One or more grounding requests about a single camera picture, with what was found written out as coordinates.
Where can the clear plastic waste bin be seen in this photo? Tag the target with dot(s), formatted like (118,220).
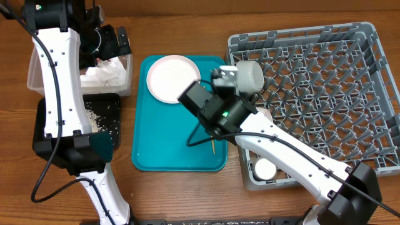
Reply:
(35,82)

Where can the white rice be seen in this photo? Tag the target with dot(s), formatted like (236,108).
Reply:
(105,116)

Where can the wooden chopstick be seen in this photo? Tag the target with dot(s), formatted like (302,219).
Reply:
(213,147)

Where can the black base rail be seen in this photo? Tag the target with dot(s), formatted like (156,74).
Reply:
(271,221)

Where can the large white plate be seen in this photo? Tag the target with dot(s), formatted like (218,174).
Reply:
(169,76)

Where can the teal serving tray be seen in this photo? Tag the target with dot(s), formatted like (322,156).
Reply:
(162,130)

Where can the grey dish rack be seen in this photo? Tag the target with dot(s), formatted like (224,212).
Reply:
(329,86)

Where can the grey bowl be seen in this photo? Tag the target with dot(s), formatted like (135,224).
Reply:
(250,78)

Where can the black tray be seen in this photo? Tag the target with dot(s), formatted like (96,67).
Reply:
(41,114)

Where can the small pink plate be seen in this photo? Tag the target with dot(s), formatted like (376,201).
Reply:
(264,114)

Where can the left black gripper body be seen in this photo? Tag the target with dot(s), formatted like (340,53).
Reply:
(105,45)

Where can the white tissue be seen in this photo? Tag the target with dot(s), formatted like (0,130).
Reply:
(107,73)

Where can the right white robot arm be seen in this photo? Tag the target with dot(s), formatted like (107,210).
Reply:
(345,194)

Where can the white cup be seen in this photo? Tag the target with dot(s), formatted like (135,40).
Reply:
(263,169)

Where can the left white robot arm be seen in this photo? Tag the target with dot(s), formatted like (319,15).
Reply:
(68,37)

